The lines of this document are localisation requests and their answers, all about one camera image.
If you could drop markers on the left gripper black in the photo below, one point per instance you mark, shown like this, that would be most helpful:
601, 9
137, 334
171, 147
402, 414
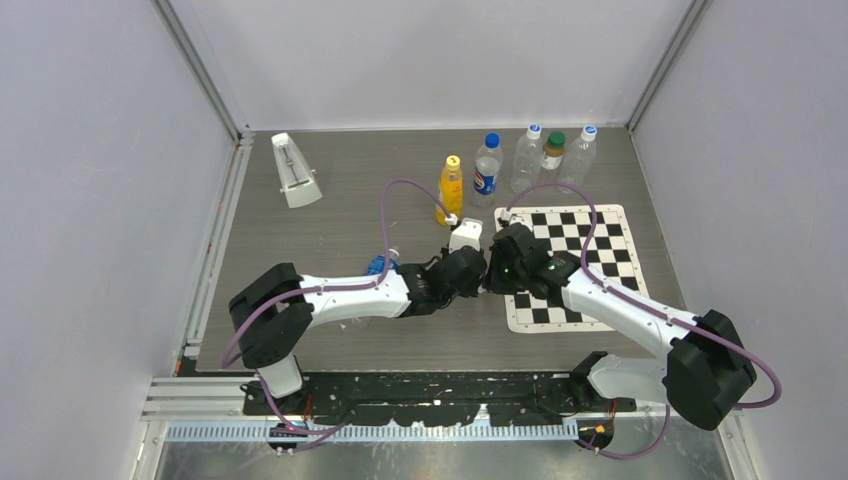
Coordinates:
471, 291

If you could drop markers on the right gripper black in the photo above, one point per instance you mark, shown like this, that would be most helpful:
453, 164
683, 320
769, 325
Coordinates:
495, 284

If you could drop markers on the clear bottle pepsi label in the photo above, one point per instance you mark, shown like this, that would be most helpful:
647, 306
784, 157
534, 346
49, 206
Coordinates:
488, 163

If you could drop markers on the clear bottle blue label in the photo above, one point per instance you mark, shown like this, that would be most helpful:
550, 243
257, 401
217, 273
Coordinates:
375, 267

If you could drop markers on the yellow juice bottle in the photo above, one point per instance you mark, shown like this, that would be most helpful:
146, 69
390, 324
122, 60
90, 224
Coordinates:
451, 190

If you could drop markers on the yellow bottle cap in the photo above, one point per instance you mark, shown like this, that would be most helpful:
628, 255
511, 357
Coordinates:
453, 162

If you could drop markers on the blue bottle cap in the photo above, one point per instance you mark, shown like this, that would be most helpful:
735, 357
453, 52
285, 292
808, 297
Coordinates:
492, 140

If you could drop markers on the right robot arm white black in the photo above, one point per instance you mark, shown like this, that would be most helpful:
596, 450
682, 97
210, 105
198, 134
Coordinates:
696, 365

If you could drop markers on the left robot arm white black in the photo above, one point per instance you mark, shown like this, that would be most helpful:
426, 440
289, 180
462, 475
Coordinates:
272, 314

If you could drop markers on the left standing clear bottle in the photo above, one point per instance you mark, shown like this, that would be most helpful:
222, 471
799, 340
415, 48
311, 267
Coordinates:
526, 162

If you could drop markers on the standing clear bottle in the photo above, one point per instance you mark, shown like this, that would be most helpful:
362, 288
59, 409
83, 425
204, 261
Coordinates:
579, 157
526, 162

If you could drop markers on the right standing clear bottle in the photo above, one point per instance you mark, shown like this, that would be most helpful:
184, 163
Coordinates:
579, 157

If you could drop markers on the green cap brown bottle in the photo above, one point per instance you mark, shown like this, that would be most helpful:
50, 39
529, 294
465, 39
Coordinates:
553, 151

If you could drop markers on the checkerboard calibration mat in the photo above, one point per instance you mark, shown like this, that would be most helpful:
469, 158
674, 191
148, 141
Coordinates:
611, 251

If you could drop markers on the white metronome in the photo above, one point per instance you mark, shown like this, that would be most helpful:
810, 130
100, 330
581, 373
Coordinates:
298, 184

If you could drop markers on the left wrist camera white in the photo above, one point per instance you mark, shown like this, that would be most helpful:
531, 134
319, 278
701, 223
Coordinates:
467, 233

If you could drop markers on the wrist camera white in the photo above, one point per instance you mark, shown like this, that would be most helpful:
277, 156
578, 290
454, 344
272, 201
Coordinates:
506, 218
467, 233

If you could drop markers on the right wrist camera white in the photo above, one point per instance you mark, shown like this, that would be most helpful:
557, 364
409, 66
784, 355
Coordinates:
506, 218

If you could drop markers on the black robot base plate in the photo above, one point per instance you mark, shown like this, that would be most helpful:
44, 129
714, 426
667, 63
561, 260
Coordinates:
433, 406

